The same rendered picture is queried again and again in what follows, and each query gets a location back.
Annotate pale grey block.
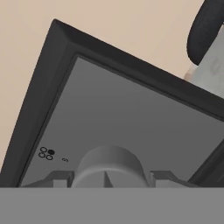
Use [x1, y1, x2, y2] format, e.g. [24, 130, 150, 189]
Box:
[183, 34, 224, 100]

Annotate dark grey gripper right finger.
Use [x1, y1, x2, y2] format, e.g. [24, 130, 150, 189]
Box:
[148, 170, 200, 189]

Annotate grey round stove knob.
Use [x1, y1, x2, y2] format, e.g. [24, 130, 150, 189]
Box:
[71, 144, 150, 189]

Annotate dark grey stove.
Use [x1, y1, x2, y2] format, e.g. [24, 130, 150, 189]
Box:
[0, 18, 224, 189]

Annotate black rounded object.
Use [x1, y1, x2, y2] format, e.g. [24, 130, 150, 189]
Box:
[185, 0, 224, 67]

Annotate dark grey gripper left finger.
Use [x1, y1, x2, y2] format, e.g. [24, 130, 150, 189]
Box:
[21, 170, 75, 189]

